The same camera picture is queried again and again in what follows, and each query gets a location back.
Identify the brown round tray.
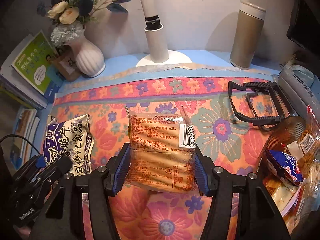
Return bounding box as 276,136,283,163
260,116,306,157

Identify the red striped rice crust bag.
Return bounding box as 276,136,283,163
298,105,319,173

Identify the green cover book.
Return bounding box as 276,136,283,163
11,31,63,103

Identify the brown pen holder box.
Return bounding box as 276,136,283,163
52,45,81,82

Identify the black cable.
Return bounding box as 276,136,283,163
0,134,42,156

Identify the purple white chips bag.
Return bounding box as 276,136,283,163
42,114,94,176

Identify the floral woven table mat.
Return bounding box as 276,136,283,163
43,76,277,239

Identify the orange cracker pack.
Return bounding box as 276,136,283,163
126,108,196,193

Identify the white desk lamp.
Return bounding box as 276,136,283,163
136,0,192,67

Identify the white ribbed vase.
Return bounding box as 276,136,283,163
69,33,105,77

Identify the gold thermos bottle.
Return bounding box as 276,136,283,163
229,1,266,69

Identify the blue white snack bag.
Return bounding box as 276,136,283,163
265,148,303,186

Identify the black plastic frame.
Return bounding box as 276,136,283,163
228,81,295,132

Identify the sliced toast bread pack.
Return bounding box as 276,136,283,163
263,174,304,220

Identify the black monitor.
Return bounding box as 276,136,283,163
286,0,319,57

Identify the stack of books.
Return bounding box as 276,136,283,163
0,33,48,170

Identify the grey pouch case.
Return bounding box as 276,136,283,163
278,63,319,121

